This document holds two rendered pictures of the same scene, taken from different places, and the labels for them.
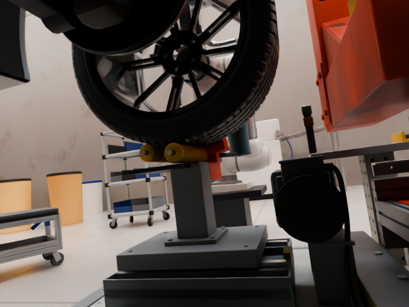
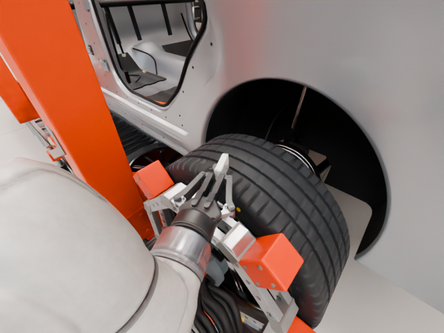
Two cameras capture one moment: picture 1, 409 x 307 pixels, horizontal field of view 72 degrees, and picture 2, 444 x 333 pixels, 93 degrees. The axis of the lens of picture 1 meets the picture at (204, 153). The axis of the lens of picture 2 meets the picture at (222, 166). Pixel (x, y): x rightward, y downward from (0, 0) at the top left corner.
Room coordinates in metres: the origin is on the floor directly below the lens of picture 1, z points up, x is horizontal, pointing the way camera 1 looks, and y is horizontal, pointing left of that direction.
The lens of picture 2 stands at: (1.33, 0.17, 1.52)
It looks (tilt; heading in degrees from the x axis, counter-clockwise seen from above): 41 degrees down; 205
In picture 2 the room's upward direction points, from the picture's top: straight up
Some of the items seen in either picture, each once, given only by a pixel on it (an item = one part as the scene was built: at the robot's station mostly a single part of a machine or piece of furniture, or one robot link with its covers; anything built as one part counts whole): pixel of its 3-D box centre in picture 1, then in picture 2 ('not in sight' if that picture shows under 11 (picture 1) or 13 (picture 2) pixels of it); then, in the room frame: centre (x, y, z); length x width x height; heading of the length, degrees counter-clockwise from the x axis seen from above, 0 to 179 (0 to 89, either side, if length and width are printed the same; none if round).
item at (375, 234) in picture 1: (383, 206); not in sight; (1.13, -0.68, 0.21); 0.10 x 0.10 x 0.42; 73
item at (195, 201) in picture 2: not in sight; (204, 191); (1.07, 0.01, 1.20); 0.11 x 0.01 x 0.04; 10
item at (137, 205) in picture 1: (136, 176); not in sight; (3.00, 0.76, 0.50); 0.54 x 0.42 x 1.00; 73
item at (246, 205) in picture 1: (229, 212); not in sight; (1.93, -0.12, 0.15); 0.50 x 0.50 x 0.30; 74
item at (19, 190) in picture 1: (14, 205); not in sight; (3.83, 2.65, 0.34); 0.45 x 0.43 x 0.69; 163
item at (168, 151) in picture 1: (188, 154); not in sight; (0.90, 0.05, 0.49); 0.29 x 0.06 x 0.06; 163
